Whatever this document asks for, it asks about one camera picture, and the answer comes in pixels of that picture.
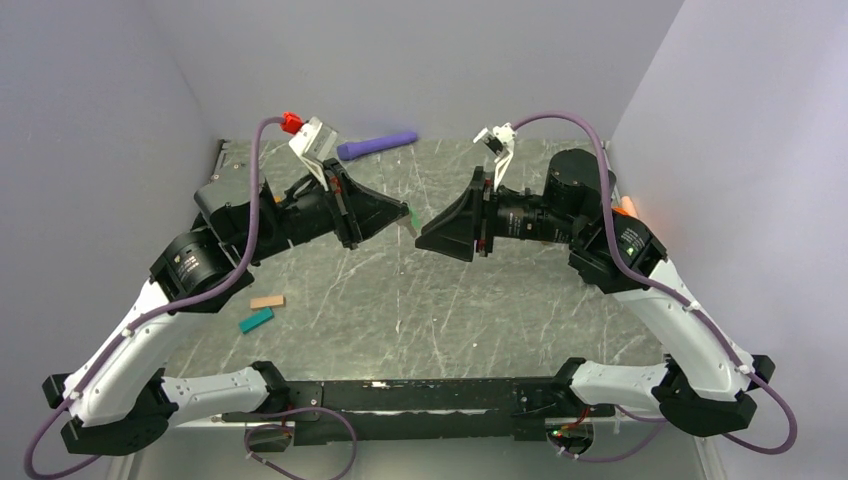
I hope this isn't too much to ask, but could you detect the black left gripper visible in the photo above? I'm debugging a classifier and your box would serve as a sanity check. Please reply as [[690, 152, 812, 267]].
[[241, 157, 410, 263]]

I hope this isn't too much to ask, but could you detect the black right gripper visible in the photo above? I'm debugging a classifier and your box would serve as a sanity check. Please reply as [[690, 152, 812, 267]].
[[416, 165, 585, 260]]

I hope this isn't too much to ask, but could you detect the green key tag keyring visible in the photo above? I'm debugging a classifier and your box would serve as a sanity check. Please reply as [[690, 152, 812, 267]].
[[409, 209, 421, 229]]

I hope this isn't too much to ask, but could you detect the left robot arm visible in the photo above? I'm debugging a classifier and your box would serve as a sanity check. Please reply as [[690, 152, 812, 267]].
[[43, 159, 410, 457]]

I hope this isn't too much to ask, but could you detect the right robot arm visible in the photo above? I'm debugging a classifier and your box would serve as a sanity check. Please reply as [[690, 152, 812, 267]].
[[415, 149, 775, 437]]

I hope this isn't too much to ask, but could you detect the purple flashlight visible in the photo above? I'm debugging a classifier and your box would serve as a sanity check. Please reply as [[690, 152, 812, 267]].
[[336, 131, 418, 161]]

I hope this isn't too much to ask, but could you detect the tan wooden block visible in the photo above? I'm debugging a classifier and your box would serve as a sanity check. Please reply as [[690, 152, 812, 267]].
[[249, 295, 286, 310]]

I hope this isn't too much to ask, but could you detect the teal wooden block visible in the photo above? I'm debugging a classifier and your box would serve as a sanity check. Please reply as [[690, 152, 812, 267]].
[[238, 307, 274, 334]]

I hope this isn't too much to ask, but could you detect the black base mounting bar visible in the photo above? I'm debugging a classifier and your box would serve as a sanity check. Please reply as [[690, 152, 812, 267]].
[[221, 376, 617, 446]]

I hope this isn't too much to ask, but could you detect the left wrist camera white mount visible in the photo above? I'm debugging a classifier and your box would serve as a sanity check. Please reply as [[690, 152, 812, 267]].
[[280, 112, 339, 191]]

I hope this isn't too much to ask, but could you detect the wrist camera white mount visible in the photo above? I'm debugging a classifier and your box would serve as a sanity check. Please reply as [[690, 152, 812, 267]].
[[472, 123, 517, 190], [280, 112, 339, 191]]

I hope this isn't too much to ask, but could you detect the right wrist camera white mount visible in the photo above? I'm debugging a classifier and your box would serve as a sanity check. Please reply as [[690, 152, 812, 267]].
[[472, 123, 517, 190]]

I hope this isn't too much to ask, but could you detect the orange pink object at wall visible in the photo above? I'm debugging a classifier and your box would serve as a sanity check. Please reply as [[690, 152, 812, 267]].
[[613, 196, 639, 219]]

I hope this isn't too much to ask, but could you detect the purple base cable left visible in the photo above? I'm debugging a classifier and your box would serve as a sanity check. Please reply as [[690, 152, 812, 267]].
[[243, 404, 360, 480]]

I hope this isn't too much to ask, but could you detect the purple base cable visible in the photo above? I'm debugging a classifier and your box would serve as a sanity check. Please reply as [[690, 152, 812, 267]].
[[547, 405, 667, 464], [243, 404, 360, 480]]

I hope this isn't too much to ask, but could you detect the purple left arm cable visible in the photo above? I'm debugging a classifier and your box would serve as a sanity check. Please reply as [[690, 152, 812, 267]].
[[23, 115, 287, 480]]

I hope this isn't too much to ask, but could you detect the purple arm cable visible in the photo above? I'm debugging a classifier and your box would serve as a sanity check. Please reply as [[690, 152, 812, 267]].
[[513, 112, 800, 457], [23, 115, 287, 480]]

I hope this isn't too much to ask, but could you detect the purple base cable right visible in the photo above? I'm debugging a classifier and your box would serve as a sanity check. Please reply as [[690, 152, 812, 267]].
[[547, 405, 667, 464]]

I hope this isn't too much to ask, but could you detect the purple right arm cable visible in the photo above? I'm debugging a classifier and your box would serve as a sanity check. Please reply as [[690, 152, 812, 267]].
[[513, 112, 800, 457]]

